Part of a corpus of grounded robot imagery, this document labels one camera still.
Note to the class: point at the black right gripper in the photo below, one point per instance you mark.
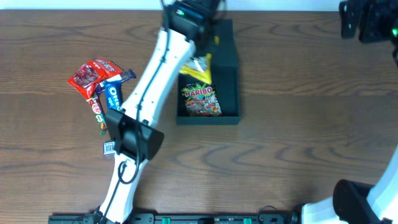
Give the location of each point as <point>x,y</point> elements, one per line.
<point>348,21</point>

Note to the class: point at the yellow candy bag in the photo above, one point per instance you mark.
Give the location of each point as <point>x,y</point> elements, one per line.
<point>199,67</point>

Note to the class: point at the small blue barcode packet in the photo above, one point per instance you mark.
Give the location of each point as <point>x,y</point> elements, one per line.
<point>108,148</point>

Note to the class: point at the red Hacks candy bag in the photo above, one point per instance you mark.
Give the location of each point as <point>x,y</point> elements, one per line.
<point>91,73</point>

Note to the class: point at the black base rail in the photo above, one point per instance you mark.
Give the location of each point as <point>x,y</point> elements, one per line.
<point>149,218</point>

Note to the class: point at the KitKat bar red green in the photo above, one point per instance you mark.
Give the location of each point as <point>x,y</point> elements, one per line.
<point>97,108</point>

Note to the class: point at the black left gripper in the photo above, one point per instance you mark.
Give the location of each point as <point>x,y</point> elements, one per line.
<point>208,33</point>

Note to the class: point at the dark green open box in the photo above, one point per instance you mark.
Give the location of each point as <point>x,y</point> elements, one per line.
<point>224,68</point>

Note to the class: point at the Haribo gummy bag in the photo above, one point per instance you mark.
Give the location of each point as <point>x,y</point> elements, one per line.
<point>200,99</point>

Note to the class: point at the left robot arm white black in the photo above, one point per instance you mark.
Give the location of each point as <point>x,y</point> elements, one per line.
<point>133,127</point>

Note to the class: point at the blue Oreo pack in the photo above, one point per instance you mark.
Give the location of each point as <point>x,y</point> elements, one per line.
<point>113,95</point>

